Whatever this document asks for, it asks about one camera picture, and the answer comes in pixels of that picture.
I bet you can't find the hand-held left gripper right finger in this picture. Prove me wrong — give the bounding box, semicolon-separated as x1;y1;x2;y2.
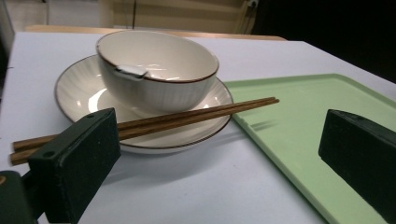
318;108;396;224

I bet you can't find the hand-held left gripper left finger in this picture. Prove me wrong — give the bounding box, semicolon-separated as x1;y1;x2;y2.
27;107;122;224

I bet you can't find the white ceramic plate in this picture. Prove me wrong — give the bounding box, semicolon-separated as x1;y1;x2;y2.
54;54;234;155

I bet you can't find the light green plastic tray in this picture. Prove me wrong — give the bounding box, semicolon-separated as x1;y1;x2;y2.
223;73;396;224

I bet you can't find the white ceramic bowl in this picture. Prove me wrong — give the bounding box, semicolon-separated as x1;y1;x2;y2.
95;29;220;114

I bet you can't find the brown wooden chopstick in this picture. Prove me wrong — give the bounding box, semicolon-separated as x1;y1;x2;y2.
9;98;280;166
12;96;277;152

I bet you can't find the beige curtain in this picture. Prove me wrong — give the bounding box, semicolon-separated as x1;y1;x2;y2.
98;0;260;35

